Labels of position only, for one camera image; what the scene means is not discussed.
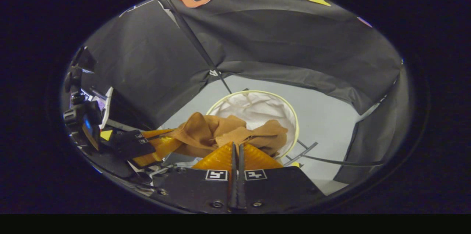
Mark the brown jacket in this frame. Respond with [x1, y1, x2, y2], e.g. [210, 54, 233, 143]
[167, 112, 288, 159]

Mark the white laundry hamper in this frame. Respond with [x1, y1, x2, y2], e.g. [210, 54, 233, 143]
[206, 90, 299, 159]

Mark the black clothes rack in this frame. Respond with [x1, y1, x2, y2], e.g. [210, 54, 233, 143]
[161, 0, 319, 167]

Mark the black cable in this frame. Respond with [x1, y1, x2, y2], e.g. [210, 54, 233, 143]
[301, 154, 385, 167]

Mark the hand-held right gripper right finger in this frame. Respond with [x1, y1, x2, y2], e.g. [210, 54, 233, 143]
[238, 143, 326, 214]

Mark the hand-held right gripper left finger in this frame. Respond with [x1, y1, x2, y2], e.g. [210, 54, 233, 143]
[152, 141, 238, 214]

